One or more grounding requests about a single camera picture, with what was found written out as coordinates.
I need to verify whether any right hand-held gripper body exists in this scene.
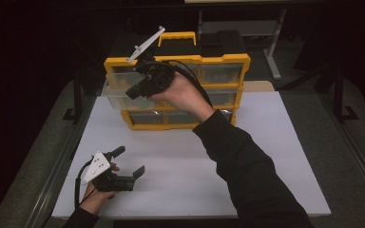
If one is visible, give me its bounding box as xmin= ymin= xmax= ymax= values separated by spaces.
xmin=126 ymin=26 xmax=176 ymax=98

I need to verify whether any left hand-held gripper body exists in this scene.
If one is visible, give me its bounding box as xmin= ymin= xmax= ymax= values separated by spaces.
xmin=81 ymin=150 xmax=136 ymax=193

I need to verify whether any clear plastic drawer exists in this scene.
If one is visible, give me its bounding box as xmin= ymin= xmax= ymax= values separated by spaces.
xmin=102 ymin=72 xmax=160 ymax=112

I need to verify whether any yellow organizer cabinet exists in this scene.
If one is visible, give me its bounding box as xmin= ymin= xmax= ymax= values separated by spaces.
xmin=104 ymin=53 xmax=252 ymax=131

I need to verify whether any person's left hand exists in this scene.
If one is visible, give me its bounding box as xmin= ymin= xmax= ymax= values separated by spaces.
xmin=79 ymin=161 xmax=121 ymax=217

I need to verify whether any person's right hand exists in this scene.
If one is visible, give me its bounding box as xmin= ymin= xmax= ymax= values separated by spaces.
xmin=146 ymin=71 xmax=217 ymax=125

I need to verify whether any black metal stand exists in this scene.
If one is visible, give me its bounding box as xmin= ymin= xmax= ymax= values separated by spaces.
xmin=334 ymin=66 xmax=359 ymax=123
xmin=62 ymin=70 xmax=84 ymax=123

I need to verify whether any grid of clear organizer bins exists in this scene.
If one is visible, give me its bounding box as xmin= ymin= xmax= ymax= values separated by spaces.
xmin=123 ymin=63 xmax=244 ymax=125

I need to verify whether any right hand-held gripper black cable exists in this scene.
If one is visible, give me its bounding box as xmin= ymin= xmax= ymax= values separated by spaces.
xmin=158 ymin=59 xmax=214 ymax=108

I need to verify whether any hand-held gripper black cable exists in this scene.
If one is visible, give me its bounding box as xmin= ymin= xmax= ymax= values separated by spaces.
xmin=74 ymin=158 xmax=93 ymax=208
xmin=158 ymin=59 xmax=214 ymax=108

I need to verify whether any left hand-held gripper black cable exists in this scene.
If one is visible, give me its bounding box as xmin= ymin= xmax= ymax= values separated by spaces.
xmin=74 ymin=158 xmax=93 ymax=208

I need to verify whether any black case with yellow handle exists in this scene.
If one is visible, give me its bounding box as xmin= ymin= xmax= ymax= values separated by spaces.
xmin=129 ymin=30 xmax=246 ymax=60

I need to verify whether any aluminium frame rail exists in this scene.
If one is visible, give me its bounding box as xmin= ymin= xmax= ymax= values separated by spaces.
xmin=317 ymin=91 xmax=365 ymax=203
xmin=25 ymin=94 xmax=96 ymax=228

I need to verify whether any white metal desk frame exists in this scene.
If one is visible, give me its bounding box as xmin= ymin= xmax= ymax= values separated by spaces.
xmin=198 ymin=9 xmax=288 ymax=80

